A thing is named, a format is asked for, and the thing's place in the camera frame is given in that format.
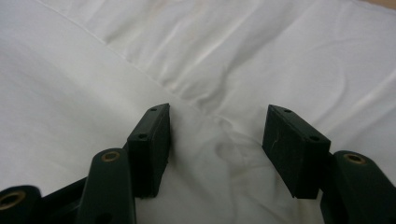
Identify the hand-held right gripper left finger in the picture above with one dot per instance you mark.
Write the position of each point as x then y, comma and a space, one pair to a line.
149, 155

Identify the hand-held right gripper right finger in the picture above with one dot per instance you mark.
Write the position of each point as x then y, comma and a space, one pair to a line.
292, 155

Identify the white tiered skirt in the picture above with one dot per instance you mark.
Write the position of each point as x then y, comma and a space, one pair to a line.
93, 77

